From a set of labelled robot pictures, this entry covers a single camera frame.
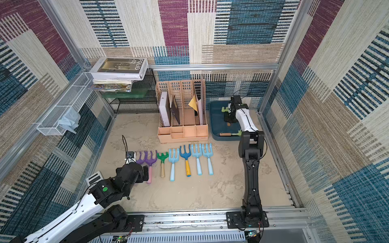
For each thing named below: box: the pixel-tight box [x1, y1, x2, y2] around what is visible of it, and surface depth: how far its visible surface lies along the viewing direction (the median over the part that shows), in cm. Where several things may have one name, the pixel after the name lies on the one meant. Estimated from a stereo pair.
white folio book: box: [89, 57, 149, 83], surface depth 84 cm
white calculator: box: [86, 171, 104, 189], surface depth 89 cm
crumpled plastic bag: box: [57, 106, 82, 134], surface depth 70 cm
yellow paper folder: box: [187, 93, 198, 112], surface depth 91 cm
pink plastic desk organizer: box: [155, 78, 209, 144], surface depth 104 cm
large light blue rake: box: [168, 148, 180, 182], surface depth 96 cm
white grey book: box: [159, 91, 172, 127], surface depth 102 cm
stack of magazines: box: [90, 78, 133, 93], surface depth 83 cm
